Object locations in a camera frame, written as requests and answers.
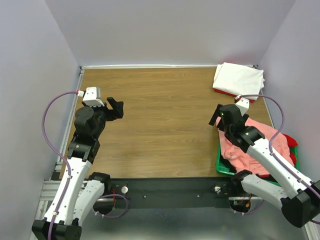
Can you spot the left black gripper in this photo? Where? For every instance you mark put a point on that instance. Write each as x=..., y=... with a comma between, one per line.
x=117, y=112

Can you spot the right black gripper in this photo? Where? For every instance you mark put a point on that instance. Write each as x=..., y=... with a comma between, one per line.
x=215, y=114

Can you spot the pink t shirt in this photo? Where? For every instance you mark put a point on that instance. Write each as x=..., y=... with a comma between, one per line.
x=266, y=145

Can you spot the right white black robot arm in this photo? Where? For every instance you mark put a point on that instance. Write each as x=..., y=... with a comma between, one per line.
x=296, y=195

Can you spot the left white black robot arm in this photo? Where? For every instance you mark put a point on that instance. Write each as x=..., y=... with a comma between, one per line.
x=77, y=194

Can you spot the green plastic bin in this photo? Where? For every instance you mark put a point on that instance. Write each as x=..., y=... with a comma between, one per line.
x=229, y=166

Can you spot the folded white t shirt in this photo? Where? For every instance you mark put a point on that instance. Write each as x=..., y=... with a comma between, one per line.
x=235, y=79

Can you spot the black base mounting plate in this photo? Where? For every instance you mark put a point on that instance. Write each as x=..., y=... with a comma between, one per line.
x=175, y=193

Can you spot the crumpled red t shirt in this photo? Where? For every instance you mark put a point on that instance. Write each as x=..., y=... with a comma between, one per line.
x=293, y=146

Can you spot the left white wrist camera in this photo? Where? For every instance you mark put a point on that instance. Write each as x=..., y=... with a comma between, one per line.
x=91, y=96

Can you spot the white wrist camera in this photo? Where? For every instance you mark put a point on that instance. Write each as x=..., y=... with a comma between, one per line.
x=242, y=103
x=91, y=96

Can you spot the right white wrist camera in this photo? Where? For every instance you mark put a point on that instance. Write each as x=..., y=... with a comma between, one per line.
x=242, y=103

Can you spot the aluminium table frame rail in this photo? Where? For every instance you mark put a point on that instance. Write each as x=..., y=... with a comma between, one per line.
x=43, y=204

